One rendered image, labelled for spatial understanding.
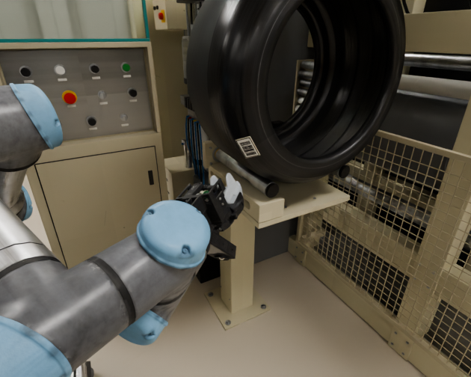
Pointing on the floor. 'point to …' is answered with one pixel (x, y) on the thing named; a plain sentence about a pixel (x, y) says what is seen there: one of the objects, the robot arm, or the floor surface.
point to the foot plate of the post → (228, 320)
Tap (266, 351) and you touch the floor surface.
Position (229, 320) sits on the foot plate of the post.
